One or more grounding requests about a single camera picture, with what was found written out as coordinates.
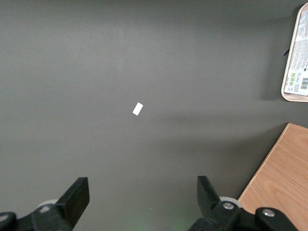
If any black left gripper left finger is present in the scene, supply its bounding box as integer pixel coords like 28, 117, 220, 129
0, 177, 90, 231

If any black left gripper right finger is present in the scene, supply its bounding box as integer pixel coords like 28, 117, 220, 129
187, 176, 299, 231

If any beige plastic tray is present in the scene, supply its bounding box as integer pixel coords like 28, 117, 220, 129
281, 2, 308, 103

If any wooden two-drawer cabinet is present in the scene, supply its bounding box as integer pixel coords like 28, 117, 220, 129
237, 122, 308, 231

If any small white tape piece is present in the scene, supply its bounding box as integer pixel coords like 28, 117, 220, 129
132, 102, 144, 116

